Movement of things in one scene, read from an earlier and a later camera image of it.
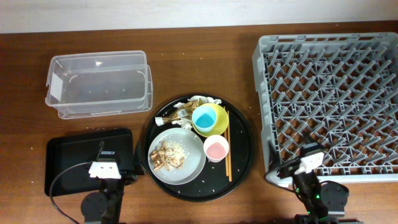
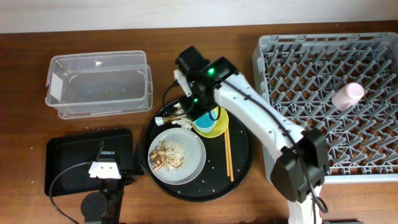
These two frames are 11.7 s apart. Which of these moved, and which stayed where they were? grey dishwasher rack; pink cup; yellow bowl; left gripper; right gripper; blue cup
Moved: pink cup; right gripper
Stayed: blue cup; grey dishwasher rack; left gripper; yellow bowl
